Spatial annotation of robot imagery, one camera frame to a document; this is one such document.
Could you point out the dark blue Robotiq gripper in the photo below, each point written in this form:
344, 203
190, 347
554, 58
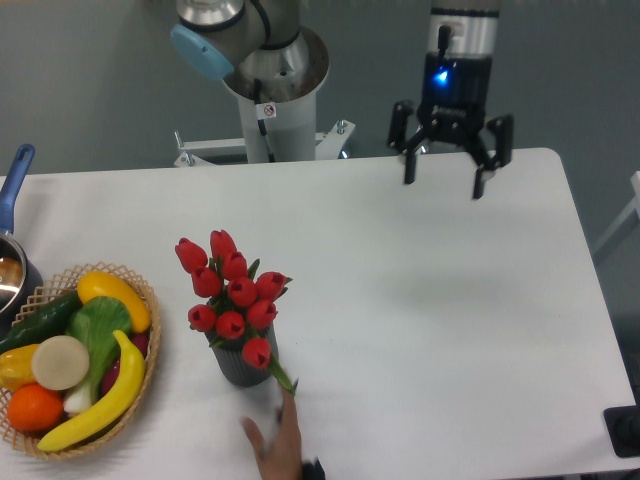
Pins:
452, 105

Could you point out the red tulip bouquet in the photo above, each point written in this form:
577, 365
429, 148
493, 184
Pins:
237, 299

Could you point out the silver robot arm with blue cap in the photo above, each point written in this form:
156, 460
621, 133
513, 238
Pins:
274, 66

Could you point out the dark grey ribbed vase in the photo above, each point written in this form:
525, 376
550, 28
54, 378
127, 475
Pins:
235, 369

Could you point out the person's hand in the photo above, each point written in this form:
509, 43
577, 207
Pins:
281, 457

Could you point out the black device at table edge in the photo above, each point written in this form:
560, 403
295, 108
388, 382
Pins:
623, 428

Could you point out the purple red vegetable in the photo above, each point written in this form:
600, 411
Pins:
141, 341

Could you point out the yellow squash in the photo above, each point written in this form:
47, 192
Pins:
102, 284

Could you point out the green bok choy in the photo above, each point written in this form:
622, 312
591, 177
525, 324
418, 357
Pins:
93, 325

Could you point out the yellow banana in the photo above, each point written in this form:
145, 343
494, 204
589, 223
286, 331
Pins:
106, 410

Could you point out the dark green cucumber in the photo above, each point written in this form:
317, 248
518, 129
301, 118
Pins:
48, 321

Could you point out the beige round disc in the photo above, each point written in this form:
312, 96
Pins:
60, 363

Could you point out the yellow bell pepper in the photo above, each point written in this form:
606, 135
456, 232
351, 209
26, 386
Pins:
16, 370

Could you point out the orange fruit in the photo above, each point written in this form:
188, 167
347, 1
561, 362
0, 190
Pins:
34, 408

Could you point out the woven wicker basket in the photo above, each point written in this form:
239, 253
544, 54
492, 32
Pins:
57, 286

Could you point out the silver wrist flange with cable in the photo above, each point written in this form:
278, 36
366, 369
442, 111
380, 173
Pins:
473, 25

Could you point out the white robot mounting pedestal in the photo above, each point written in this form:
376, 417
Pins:
272, 132

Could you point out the white frame at right edge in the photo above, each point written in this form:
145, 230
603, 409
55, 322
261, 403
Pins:
620, 228

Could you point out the blue handled saucepan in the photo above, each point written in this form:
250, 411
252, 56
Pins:
19, 276

